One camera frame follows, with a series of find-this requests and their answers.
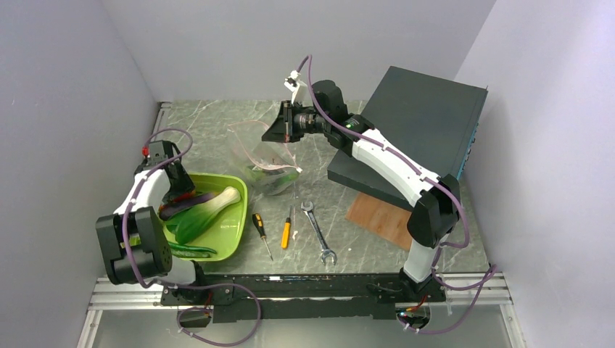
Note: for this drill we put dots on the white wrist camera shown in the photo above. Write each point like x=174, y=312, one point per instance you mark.
x=296, y=86
x=156, y=150

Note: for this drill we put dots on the red bell pepper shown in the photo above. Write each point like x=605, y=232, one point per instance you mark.
x=185, y=197

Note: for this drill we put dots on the green bok choy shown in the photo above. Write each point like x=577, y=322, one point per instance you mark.
x=190, y=224

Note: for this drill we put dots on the black grape bunch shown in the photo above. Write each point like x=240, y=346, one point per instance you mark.
x=261, y=177

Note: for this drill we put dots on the silver open-end wrench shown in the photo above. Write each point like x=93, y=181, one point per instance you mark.
x=326, y=253

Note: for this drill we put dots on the clear zip top bag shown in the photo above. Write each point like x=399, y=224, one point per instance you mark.
x=246, y=149

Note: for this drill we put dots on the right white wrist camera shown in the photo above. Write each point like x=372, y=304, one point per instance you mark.
x=296, y=86

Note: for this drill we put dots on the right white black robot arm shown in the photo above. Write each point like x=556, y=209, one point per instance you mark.
x=434, y=199

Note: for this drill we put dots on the green plastic tray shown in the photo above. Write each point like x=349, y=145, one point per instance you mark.
x=225, y=232

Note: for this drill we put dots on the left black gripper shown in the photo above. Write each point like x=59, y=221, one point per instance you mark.
x=185, y=184

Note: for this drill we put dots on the green orange mango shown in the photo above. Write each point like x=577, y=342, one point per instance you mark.
x=281, y=183

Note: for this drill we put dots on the large dark grey box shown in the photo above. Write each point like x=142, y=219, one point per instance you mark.
x=432, y=120

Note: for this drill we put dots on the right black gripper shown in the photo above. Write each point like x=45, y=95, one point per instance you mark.
x=283, y=130

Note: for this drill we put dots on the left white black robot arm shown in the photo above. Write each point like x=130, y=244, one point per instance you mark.
x=132, y=240

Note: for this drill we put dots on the black yellow screwdriver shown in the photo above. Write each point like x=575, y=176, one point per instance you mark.
x=259, y=224

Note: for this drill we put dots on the orange utility knife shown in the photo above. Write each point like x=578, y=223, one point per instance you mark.
x=286, y=229

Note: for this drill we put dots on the brown wooden board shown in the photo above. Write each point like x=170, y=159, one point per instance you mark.
x=382, y=219

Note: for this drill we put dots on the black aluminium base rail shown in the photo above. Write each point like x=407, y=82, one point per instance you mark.
x=310, y=310

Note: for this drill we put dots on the purple eggplant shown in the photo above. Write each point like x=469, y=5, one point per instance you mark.
x=169, y=210

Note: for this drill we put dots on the dark green cucumber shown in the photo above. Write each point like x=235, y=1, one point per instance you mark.
x=191, y=252

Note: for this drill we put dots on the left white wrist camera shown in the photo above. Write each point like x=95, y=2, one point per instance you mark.
x=156, y=150

